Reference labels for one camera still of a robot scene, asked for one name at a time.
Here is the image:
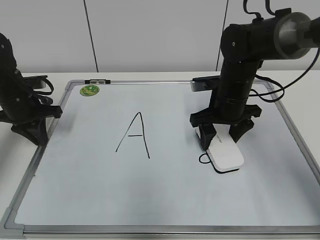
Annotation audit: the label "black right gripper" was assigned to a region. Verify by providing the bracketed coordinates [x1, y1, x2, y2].
[189, 104, 262, 151]

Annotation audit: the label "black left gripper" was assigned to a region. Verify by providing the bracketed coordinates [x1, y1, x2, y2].
[0, 103, 63, 146]

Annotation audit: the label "white whiteboard eraser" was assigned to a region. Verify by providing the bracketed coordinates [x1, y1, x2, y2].
[198, 124, 244, 174]

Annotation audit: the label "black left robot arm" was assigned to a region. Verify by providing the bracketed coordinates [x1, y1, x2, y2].
[0, 34, 63, 146]

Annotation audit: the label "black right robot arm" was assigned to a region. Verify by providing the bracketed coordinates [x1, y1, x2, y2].
[189, 8, 320, 150]

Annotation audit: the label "green round magnet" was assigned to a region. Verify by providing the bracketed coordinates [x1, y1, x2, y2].
[79, 84, 100, 97]

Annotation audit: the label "white framed whiteboard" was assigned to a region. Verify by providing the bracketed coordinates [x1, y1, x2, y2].
[0, 80, 320, 239]

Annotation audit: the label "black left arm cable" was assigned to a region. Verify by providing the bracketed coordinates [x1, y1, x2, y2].
[21, 76, 55, 107]

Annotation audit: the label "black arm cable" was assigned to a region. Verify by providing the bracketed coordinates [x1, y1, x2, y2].
[21, 76, 55, 107]
[242, 0, 320, 103]

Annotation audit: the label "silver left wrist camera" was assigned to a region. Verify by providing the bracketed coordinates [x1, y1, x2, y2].
[23, 75, 48, 90]

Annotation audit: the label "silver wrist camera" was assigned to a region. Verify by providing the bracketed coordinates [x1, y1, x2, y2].
[23, 75, 48, 90]
[191, 75, 220, 92]

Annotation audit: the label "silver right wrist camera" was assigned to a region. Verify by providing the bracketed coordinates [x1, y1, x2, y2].
[191, 75, 220, 92]

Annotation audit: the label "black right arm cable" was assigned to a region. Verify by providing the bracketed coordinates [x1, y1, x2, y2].
[242, 0, 320, 103]

